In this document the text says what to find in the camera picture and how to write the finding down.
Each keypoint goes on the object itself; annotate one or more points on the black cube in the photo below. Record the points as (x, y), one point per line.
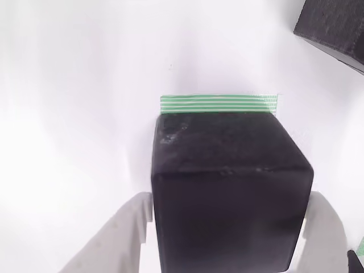
(357, 263)
(227, 199)
(327, 25)

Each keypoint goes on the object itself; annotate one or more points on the green striped tape strip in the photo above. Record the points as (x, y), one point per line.
(361, 246)

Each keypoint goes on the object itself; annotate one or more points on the green striped square marker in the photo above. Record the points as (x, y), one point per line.
(213, 103)

